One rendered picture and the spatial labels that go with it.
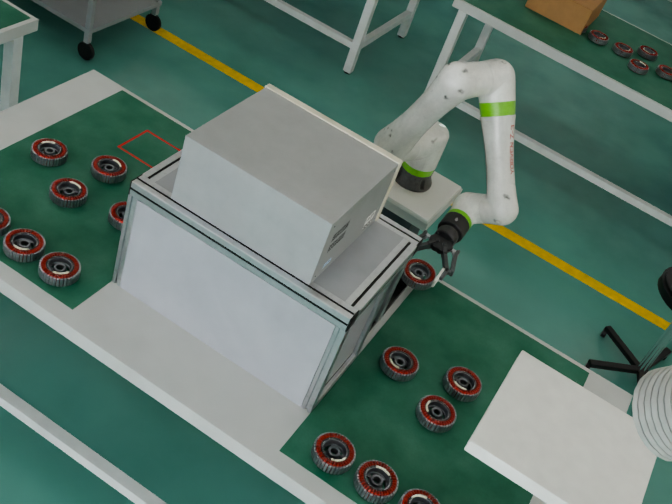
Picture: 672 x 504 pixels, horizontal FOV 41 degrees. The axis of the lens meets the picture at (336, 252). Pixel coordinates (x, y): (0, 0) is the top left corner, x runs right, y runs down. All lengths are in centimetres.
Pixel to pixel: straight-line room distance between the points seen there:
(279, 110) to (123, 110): 99
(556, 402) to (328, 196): 72
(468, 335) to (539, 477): 99
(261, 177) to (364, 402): 73
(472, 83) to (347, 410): 108
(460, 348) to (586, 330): 170
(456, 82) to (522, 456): 129
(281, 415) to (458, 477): 50
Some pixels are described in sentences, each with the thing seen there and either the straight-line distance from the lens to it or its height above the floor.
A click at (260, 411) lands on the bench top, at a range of 240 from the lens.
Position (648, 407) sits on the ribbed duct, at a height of 161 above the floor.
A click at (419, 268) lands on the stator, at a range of 290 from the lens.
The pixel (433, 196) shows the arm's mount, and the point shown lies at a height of 77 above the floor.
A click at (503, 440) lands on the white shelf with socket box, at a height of 120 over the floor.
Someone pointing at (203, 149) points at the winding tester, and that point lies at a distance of 221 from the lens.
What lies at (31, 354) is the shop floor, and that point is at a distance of 340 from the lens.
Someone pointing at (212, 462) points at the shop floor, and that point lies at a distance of 320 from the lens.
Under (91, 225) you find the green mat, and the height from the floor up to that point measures 75.
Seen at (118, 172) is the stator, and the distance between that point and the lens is 294.
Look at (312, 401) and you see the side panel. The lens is 241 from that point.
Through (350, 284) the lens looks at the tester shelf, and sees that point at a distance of 227.
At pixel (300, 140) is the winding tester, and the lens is 233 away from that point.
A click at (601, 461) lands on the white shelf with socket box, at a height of 120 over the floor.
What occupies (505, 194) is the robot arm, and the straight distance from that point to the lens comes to 298.
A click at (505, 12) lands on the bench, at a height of 75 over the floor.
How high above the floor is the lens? 258
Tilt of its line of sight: 39 degrees down
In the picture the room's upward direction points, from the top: 22 degrees clockwise
